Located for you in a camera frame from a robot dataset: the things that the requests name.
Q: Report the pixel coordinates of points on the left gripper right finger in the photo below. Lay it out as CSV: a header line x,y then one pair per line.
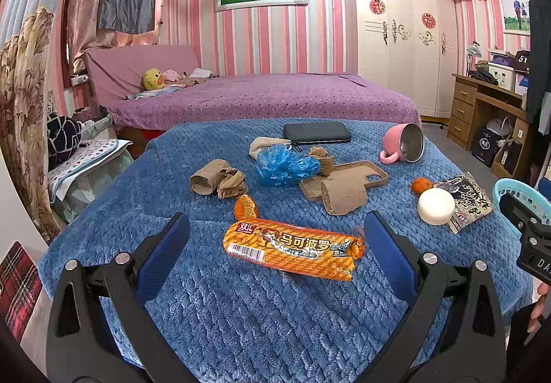
x,y
452,330

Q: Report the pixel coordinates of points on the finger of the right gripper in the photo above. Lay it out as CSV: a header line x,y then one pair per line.
x,y
524,220

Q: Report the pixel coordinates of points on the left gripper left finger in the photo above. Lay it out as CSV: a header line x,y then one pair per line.
x,y
80,345

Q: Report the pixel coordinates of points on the black white snack packet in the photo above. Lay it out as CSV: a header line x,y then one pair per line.
x,y
471,201

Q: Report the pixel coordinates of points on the orange plastic lid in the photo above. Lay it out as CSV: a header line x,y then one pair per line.
x,y
436,206

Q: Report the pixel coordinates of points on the small orange tangerine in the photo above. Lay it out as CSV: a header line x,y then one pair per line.
x,y
420,185

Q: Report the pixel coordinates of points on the orange snack wrapper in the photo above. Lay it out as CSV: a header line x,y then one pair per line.
x,y
295,249

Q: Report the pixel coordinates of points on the brown cardboard piece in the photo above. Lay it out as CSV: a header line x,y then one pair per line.
x,y
342,196

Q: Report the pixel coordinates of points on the cardboard tube roll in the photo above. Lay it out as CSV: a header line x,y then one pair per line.
x,y
205,181

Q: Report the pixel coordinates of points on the orange peel piece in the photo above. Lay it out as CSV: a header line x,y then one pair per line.
x,y
245,207

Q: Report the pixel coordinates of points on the small brown paper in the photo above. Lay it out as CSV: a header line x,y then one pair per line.
x,y
326,161

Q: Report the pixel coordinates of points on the blue plastic bag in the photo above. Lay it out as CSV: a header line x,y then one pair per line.
x,y
279,166

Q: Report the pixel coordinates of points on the beige cloth pouch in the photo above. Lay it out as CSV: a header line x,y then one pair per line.
x,y
260,144

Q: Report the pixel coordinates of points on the light blue trash basket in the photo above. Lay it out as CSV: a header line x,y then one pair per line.
x,y
529,196

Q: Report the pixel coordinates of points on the person's right hand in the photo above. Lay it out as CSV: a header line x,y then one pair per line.
x,y
538,308

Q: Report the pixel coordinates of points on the red plaid cloth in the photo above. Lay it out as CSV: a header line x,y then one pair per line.
x,y
20,290

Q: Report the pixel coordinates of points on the black box under desk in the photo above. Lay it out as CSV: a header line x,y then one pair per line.
x,y
485,146

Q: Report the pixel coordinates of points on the wooden desk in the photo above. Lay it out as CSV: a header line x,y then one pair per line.
x,y
475,103

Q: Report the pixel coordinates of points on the pink steel mug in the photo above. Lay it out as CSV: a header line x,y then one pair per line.
x,y
402,142

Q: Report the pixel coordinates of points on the white storage box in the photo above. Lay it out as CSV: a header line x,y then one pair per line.
x,y
504,75

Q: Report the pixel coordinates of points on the dotted cloth covered stand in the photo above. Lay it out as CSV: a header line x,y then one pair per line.
x,y
79,181

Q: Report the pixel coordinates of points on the dark hanging jacket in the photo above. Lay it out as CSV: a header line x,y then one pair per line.
x,y
539,82

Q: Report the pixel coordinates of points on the tan phone case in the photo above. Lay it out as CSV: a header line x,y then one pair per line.
x,y
364,171

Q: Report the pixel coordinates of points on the desk lamp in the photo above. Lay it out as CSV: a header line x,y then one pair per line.
x,y
473,55

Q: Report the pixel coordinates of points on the blue quilted blanket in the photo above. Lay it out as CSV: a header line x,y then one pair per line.
x,y
253,298

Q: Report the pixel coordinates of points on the black white patterned bag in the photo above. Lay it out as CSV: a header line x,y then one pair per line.
x,y
64,137

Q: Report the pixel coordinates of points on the floral beige curtain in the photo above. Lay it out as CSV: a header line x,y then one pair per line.
x,y
24,104

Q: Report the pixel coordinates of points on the small framed couple photo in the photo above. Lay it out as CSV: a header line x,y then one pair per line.
x,y
515,16

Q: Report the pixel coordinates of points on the black phone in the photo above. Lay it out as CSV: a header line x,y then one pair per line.
x,y
316,132

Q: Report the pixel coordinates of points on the white wardrobe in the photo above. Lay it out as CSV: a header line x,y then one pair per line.
x,y
406,46

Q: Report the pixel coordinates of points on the pink sofa headboard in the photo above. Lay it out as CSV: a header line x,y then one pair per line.
x,y
117,72

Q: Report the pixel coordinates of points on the yellow duck plush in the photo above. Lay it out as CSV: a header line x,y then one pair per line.
x,y
153,79

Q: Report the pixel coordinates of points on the purple dotted bed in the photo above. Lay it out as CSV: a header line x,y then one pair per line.
x,y
332,96

